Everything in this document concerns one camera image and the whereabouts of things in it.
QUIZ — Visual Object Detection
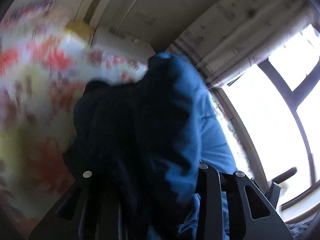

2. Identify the blue quilted puffer jacket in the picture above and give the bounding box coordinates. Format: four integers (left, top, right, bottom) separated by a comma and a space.
63, 53, 236, 239

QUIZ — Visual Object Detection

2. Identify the floral quilt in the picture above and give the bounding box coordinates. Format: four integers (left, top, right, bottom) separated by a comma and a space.
1, 0, 148, 239

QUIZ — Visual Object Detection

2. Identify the patterned curtain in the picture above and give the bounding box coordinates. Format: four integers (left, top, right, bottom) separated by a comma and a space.
167, 0, 319, 88

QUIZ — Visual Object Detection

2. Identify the white nightstand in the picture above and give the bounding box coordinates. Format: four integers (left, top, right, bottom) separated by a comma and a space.
91, 27, 155, 63

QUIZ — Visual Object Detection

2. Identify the yellow bed sheet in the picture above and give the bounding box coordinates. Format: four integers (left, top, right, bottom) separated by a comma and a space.
66, 21, 94, 44

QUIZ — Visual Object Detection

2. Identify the white stick lamp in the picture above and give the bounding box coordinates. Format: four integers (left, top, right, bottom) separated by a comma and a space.
117, 0, 139, 32

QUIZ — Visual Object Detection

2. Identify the dark window frame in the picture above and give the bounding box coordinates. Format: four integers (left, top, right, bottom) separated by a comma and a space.
258, 60, 319, 211

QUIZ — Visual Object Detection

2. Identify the wall socket plate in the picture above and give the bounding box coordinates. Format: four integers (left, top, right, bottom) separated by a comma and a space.
136, 10, 157, 26

